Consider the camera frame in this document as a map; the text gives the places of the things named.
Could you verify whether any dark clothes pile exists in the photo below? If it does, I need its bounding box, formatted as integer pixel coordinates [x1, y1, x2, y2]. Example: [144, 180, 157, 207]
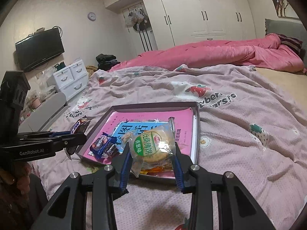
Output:
[96, 53, 120, 71]

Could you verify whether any orange edged cracker packet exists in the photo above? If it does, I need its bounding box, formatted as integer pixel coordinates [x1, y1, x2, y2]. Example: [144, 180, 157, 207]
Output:
[140, 160, 175, 175]

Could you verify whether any pink strawberry printed blanket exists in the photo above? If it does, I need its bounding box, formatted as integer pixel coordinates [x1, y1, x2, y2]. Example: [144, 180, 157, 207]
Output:
[31, 65, 307, 230]

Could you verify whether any black flat television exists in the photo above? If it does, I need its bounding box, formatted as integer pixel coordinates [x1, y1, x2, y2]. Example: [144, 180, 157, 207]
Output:
[15, 27, 65, 72]

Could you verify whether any person's left hand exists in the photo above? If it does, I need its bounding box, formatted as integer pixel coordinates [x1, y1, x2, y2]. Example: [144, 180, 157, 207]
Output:
[0, 162, 31, 192]

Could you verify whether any grey padded headboard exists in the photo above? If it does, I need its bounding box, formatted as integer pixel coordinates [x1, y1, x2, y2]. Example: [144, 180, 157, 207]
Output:
[264, 18, 307, 63]

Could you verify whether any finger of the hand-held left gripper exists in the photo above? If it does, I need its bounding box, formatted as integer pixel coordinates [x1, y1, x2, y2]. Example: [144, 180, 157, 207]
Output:
[51, 133, 87, 154]
[17, 131, 72, 140]

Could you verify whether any white drawer chest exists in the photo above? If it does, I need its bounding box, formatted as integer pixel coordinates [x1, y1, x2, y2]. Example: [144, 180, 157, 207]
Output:
[47, 61, 89, 101]

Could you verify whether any white hanging bag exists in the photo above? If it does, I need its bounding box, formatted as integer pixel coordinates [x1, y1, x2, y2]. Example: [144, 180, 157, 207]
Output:
[131, 10, 144, 24]

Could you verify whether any dark shallow cardboard box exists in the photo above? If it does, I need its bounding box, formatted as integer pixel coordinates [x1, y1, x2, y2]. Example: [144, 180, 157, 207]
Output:
[75, 101, 201, 180]

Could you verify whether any round biscuit packet green label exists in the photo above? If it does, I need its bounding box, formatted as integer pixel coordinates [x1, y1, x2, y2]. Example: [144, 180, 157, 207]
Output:
[128, 122, 178, 178]

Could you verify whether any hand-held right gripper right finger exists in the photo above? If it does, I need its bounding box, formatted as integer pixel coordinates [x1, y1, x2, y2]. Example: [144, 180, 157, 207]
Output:
[174, 141, 276, 230]

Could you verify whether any beige bed sheet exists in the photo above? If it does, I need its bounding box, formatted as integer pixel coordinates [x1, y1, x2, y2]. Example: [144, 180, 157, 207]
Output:
[254, 67, 307, 101]

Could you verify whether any woven basket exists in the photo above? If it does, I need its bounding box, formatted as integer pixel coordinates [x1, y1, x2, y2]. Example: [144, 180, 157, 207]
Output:
[86, 65, 99, 79]

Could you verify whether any blue cookie packet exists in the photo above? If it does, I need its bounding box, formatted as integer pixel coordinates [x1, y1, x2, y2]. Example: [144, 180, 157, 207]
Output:
[89, 132, 118, 159]

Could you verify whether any clear rice cracker packet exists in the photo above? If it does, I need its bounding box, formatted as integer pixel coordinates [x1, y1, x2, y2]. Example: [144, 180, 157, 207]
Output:
[121, 132, 135, 146]

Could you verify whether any pink quilt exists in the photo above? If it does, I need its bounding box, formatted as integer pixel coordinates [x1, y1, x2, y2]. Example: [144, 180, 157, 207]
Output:
[107, 33, 305, 73]

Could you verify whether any striped pillow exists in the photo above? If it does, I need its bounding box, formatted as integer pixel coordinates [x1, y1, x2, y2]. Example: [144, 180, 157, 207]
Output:
[278, 34, 303, 54]

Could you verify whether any white wardrobe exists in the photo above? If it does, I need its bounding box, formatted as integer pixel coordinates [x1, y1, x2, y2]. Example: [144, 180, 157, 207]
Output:
[102, 0, 256, 53]

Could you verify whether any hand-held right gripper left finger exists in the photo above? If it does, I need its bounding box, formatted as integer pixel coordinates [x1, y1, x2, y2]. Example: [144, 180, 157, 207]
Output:
[30, 145, 133, 230]

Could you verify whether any pink and blue book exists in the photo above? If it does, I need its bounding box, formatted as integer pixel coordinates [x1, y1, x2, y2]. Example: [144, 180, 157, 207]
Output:
[84, 109, 197, 170]

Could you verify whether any small brown candy packet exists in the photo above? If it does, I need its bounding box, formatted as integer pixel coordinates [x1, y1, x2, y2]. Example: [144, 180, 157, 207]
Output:
[103, 144, 120, 159]

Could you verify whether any black coat stand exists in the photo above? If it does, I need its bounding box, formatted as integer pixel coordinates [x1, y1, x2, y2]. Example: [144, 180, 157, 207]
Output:
[134, 23, 153, 52]

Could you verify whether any brown chocolate bar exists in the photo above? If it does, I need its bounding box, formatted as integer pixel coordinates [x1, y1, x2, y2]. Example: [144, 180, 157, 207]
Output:
[64, 116, 91, 160]

